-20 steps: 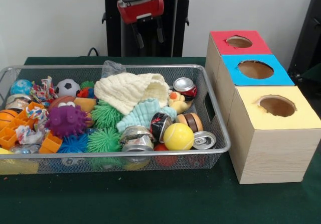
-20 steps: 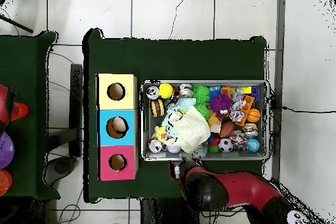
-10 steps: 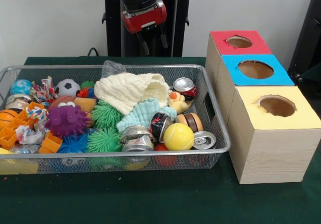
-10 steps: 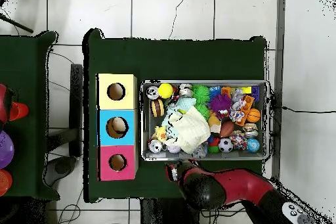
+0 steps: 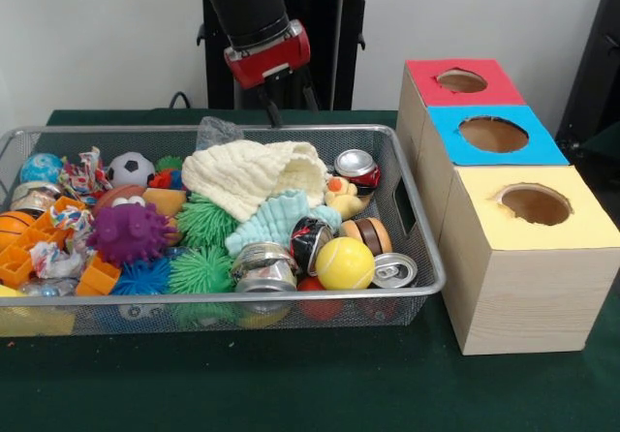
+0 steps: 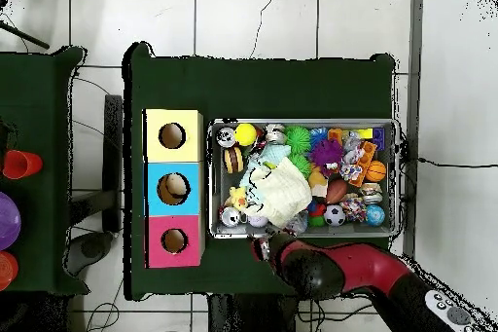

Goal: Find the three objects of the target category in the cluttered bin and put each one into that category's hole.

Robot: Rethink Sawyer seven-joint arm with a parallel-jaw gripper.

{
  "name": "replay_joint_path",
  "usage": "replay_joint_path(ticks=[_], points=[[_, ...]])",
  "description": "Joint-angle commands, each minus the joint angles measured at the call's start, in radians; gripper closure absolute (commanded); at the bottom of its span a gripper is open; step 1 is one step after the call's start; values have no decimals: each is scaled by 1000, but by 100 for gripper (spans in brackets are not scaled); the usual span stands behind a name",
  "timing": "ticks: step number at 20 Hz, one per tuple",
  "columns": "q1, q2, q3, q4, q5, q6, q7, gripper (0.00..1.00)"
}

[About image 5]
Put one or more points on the small soccer ball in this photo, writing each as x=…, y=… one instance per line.
x=131, y=169

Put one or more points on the clear shallow mesh bin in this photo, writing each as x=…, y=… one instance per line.
x=407, y=209

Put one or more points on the silver can with pull tab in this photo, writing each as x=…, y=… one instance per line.
x=395, y=271

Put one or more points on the red soda can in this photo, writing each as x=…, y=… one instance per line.
x=356, y=167

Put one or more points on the yellow tennis ball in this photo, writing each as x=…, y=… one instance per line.
x=344, y=263

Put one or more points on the green spiky ball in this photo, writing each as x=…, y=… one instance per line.
x=201, y=271

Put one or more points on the dark green table cloth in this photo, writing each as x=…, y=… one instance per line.
x=291, y=384

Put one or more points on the light teal cloth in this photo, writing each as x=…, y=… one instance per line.
x=276, y=221

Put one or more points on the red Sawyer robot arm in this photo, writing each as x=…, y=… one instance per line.
x=247, y=6

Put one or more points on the small orange basketball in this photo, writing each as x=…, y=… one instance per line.
x=15, y=231

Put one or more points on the cream knitted cloth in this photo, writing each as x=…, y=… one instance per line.
x=247, y=170

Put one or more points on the clear plastic bag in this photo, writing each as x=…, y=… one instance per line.
x=215, y=132

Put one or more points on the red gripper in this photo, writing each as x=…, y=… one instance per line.
x=269, y=56

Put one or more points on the purple spiky ball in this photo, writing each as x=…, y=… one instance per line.
x=128, y=233

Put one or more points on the black side stand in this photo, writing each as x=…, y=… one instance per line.
x=601, y=64

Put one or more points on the crushed silver can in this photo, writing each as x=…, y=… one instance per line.
x=263, y=267

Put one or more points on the wooden box with three holes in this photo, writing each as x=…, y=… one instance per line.
x=528, y=277

